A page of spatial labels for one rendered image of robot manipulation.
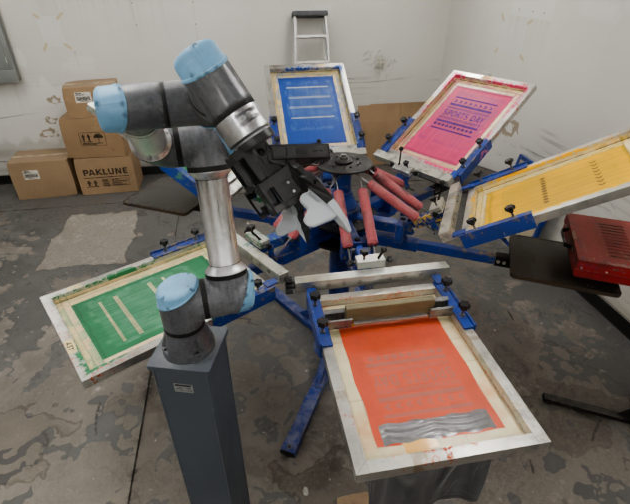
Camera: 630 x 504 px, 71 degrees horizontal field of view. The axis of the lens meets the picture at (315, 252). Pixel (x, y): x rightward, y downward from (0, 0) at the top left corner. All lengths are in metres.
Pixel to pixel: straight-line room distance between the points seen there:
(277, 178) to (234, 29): 4.76
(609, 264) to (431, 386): 0.99
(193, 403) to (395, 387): 0.66
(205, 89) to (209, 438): 1.16
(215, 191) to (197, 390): 0.59
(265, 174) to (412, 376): 1.09
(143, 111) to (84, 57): 4.86
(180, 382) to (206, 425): 0.20
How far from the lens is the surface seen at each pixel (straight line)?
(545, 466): 2.77
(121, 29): 5.51
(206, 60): 0.70
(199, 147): 1.15
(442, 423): 1.52
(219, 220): 1.19
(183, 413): 1.51
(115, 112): 0.79
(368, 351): 1.68
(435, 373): 1.65
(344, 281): 1.91
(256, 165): 0.69
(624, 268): 2.23
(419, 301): 1.77
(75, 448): 2.86
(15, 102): 5.99
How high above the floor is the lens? 2.15
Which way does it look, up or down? 33 degrees down
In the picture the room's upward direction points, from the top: straight up
